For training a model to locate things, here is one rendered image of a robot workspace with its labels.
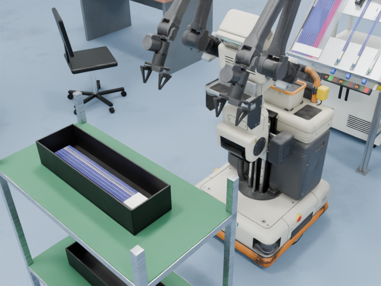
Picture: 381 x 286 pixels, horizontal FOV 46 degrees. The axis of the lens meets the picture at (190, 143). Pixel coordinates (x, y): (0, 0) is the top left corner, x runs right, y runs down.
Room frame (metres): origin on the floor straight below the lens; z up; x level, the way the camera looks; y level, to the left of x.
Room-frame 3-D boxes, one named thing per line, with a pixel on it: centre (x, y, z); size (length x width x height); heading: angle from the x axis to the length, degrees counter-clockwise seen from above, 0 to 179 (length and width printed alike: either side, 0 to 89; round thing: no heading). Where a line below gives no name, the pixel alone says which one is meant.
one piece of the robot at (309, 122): (2.13, -0.48, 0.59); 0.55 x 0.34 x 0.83; 46
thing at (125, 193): (1.29, 0.33, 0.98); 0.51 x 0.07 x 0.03; 46
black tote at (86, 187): (1.29, 0.33, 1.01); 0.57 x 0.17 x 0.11; 46
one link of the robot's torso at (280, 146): (1.90, -0.34, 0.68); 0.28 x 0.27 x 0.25; 46
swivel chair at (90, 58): (3.59, 0.85, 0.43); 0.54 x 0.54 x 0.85
